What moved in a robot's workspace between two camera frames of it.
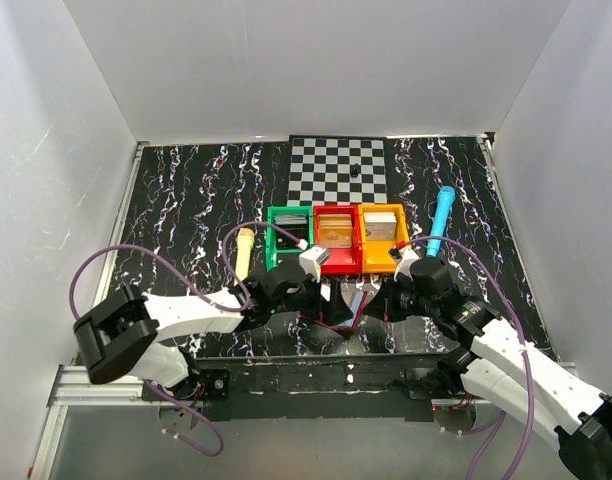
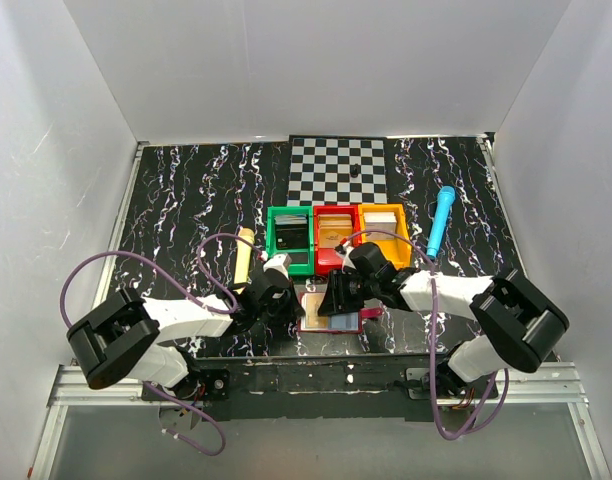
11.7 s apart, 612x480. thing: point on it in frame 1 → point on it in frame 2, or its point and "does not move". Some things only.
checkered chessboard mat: [337, 171] does not move
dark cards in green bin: [295, 224] does not move
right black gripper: [391, 288] → [336, 300]
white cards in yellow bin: [380, 225] does not move
